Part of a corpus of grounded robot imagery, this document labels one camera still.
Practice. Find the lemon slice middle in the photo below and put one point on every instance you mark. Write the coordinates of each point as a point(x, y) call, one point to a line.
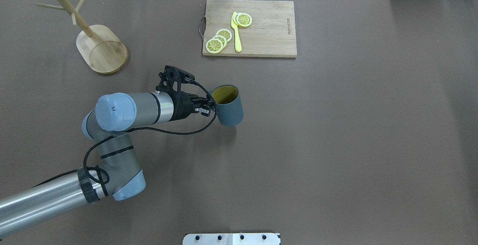
point(222, 39)

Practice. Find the wooden cup storage rack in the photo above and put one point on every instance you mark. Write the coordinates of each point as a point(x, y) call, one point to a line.
point(98, 45)

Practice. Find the lemon slice top right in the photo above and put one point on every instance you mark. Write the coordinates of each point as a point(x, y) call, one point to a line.
point(225, 33)

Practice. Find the lemon slice lower stack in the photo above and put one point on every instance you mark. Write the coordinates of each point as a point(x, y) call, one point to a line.
point(213, 46)

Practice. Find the yellow plastic knife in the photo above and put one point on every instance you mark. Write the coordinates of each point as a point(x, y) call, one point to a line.
point(237, 42)

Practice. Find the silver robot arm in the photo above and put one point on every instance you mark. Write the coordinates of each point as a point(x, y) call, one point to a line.
point(47, 170)

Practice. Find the lemon slice under front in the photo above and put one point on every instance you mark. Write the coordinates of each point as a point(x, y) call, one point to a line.
point(235, 18)

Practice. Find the lemon slice front left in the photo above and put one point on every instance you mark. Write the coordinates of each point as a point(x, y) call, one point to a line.
point(244, 19)

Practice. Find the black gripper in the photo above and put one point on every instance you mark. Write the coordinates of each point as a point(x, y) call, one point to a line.
point(182, 107)

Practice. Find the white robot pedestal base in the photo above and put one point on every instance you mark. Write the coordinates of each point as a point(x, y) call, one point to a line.
point(232, 239)

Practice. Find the dark blue yellow-lined cup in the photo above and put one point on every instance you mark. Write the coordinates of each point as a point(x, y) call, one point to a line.
point(228, 105)

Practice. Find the wooden cutting board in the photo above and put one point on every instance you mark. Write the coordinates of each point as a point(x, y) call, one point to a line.
point(272, 33)

